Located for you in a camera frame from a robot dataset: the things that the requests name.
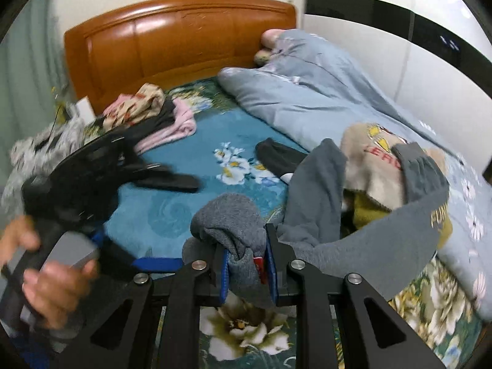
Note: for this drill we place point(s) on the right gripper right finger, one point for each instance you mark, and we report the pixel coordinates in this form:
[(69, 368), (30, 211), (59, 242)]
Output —
[(340, 316)]

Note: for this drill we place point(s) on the green curtain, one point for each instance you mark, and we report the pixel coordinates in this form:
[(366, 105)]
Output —
[(31, 69)]

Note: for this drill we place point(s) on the grey patterned fabric pile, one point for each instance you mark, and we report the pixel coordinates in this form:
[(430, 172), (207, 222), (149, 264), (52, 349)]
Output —
[(39, 155)]

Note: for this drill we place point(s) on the orange wooden headboard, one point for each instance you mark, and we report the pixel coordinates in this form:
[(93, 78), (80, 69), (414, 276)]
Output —
[(167, 43)]

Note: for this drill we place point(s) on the beige floral folded garment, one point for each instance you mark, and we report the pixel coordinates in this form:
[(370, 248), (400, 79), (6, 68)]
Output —
[(128, 110)]

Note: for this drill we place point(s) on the grey fleece sweatshirt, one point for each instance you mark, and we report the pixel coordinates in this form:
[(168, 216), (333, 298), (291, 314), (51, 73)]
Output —
[(388, 252)]

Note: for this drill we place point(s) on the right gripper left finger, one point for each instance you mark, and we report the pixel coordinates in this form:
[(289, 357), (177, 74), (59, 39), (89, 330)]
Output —
[(153, 323)]

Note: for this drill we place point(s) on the dark grey white garment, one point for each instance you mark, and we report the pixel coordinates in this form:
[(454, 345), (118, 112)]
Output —
[(279, 159)]

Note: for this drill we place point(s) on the black folded garment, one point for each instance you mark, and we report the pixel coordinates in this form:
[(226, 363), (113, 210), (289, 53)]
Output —
[(137, 132)]

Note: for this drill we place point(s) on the pink pillow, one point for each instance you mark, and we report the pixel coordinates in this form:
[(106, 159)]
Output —
[(268, 40)]

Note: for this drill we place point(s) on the beige printed sweatshirt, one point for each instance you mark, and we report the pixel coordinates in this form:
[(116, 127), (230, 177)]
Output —
[(373, 172)]

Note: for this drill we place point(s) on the white box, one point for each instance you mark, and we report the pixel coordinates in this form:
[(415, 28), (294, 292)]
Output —
[(85, 110)]

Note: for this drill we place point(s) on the light blue floral quilt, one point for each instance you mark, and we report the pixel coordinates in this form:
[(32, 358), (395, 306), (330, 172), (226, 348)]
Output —
[(310, 89)]

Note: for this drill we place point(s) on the white black wardrobe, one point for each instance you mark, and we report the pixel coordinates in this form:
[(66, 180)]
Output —
[(432, 57)]

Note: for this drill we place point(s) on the person left hand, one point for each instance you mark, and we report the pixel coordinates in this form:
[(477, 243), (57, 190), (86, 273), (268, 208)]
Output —
[(57, 289)]

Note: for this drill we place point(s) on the pink folded garment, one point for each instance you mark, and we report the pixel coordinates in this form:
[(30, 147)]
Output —
[(184, 125)]

